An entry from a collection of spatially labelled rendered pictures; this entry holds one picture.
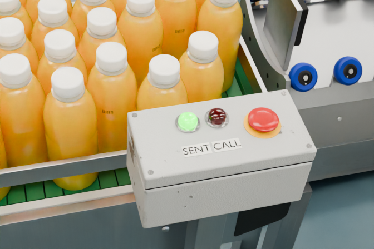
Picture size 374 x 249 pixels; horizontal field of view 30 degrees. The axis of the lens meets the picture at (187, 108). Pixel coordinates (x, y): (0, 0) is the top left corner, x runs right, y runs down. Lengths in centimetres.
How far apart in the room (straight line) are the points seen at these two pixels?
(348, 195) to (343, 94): 108
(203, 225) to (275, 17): 39
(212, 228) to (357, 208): 127
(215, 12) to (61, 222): 37
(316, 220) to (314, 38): 99
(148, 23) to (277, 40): 25
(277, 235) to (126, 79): 67
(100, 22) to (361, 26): 51
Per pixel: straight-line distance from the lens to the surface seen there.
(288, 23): 109
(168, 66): 88
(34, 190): 99
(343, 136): 117
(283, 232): 146
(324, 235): 208
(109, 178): 100
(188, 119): 79
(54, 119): 88
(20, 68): 88
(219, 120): 80
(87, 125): 89
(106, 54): 89
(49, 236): 101
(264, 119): 80
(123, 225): 102
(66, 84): 85
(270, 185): 83
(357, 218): 214
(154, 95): 89
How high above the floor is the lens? 170
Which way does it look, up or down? 48 degrees down
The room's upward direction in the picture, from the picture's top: 6 degrees clockwise
